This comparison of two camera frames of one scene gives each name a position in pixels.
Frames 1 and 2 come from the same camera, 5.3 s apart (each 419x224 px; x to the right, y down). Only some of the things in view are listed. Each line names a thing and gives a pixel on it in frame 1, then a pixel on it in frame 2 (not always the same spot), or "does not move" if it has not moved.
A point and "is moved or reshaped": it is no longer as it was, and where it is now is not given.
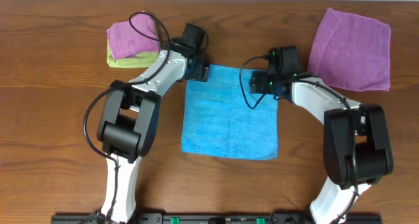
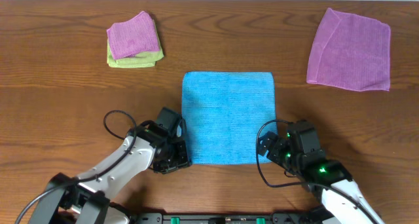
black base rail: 216,219 does not move
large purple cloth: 351,53 does not move
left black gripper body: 201,71 → 181,150
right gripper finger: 259,82 → 265,141
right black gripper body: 258,82 → 269,145
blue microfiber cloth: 218,120 is moved or reshaped
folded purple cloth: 124,40 does not move
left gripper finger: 203,71 → 165,166
